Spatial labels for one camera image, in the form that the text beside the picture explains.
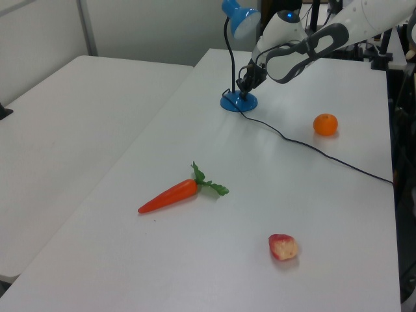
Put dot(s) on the red bitten toy fruit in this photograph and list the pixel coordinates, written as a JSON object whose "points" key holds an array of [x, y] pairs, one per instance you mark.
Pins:
{"points": [[283, 247]]}

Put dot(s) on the blue desk lamp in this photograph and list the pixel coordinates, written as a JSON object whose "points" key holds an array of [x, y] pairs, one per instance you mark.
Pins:
{"points": [[248, 104]]}

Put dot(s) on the orange toy carrot green leaves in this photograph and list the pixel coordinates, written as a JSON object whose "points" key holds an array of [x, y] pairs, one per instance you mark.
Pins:
{"points": [[172, 196]]}

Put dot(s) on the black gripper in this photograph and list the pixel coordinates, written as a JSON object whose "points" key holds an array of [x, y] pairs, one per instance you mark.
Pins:
{"points": [[253, 75]]}

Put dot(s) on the white side table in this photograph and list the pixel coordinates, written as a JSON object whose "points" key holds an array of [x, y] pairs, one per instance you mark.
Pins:
{"points": [[65, 136]]}

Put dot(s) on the black stand with clamp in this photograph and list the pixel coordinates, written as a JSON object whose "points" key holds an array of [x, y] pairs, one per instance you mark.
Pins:
{"points": [[383, 55]]}

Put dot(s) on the orange toy mandarin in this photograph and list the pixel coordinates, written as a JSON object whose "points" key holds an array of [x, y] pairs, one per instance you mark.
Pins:
{"points": [[325, 124]]}

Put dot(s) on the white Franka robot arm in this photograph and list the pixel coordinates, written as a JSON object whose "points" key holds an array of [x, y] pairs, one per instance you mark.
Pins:
{"points": [[325, 39]]}

